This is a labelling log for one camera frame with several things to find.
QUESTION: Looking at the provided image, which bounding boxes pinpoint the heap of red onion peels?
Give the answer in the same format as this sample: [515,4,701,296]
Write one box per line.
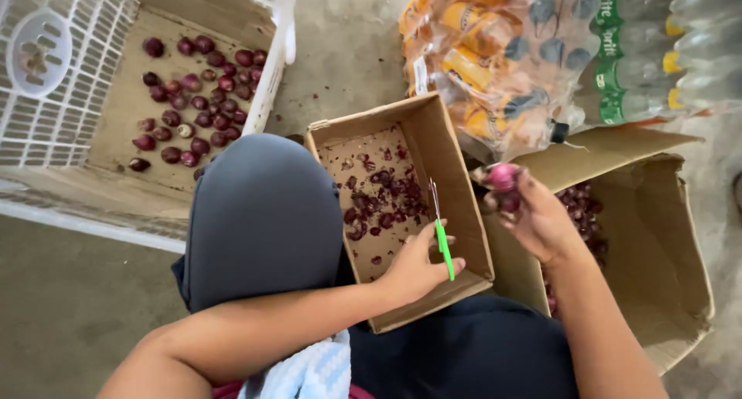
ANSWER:
[335,145,433,266]

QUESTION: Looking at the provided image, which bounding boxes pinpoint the green-handled knife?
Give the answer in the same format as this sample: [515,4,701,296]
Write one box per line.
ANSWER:
[428,177,456,283]

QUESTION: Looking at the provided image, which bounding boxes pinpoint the pack of clear soda bottles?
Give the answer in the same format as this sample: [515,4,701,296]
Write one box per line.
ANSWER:
[579,0,742,128]

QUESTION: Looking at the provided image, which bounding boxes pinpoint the person's dark trouser leg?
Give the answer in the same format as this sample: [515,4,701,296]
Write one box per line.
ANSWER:
[347,293,582,399]

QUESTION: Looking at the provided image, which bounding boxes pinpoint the pink peeled onion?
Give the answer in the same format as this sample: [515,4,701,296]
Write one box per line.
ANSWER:
[486,163,521,193]

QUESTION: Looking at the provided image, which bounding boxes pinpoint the pack of orange soda bottles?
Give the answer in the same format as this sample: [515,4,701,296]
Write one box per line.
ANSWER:
[398,0,605,163]

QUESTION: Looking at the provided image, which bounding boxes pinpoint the large cardboard box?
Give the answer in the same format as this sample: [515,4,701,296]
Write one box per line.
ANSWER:
[480,125,716,377]

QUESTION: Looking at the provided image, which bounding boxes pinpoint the cardboard crate liner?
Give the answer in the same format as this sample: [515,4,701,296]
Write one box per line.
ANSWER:
[0,0,278,221]

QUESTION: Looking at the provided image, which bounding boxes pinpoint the small cardboard box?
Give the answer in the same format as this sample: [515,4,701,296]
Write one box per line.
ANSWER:
[305,92,496,335]

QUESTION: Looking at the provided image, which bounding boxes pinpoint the white plastic crate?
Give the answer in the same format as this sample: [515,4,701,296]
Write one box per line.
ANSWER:
[0,0,297,255]

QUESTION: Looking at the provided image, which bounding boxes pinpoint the person's left hand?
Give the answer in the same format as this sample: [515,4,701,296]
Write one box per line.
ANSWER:
[376,219,466,308]

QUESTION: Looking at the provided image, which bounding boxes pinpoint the person's right hand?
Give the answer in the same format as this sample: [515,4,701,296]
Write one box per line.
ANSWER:
[471,165,580,268]

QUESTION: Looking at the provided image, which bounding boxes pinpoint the group of peeled red onions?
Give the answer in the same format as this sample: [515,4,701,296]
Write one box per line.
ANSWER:
[128,35,270,183]

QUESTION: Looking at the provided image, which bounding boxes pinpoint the blue and white cloth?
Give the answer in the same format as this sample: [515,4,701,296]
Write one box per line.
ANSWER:
[237,328,353,399]

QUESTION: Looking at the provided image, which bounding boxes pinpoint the heap of unpeeled red onions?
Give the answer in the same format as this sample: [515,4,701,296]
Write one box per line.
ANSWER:
[542,181,610,319]

